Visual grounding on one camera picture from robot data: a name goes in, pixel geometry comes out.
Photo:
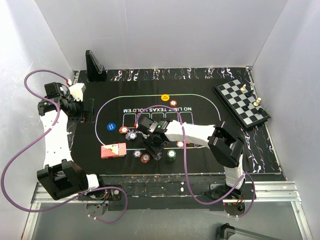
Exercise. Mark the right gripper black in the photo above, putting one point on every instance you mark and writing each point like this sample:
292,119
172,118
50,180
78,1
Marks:
145,142

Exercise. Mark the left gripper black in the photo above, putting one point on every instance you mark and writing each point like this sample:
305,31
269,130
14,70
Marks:
80,118

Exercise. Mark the blue poker chip stack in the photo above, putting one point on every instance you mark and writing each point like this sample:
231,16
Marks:
158,157

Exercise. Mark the red poker chip stack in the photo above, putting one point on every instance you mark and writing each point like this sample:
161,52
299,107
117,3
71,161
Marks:
145,158

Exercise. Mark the red chips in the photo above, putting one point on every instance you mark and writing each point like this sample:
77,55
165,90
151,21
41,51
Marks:
173,103
181,144
123,130

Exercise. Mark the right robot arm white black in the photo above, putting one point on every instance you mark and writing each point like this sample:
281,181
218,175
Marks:
225,144

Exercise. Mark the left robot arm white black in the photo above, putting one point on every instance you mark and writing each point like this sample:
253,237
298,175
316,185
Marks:
61,176

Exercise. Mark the green poker chip stack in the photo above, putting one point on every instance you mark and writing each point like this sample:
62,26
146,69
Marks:
171,155

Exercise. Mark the blue round blind button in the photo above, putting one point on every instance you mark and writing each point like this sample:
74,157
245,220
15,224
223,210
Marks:
111,126

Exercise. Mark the red playing card deck box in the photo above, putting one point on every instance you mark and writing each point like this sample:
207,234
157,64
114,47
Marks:
113,150

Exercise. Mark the black card shoe holder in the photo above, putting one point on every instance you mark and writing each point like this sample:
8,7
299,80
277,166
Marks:
96,72

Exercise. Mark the black poker felt mat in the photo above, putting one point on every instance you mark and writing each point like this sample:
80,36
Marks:
126,102

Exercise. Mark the yellow round blind button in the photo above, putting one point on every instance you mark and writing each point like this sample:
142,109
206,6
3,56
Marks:
165,97

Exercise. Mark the black silver chess board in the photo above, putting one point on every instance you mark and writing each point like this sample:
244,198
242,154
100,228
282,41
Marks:
234,99

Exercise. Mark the black chess pawn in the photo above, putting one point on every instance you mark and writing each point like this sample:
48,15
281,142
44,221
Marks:
246,107

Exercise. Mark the black chess piece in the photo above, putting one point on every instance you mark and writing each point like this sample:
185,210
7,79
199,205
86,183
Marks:
250,93

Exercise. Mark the black case bottom corner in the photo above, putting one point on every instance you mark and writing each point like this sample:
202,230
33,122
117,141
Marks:
229,232

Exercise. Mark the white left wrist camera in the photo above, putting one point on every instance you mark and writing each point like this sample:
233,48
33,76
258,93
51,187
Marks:
77,91

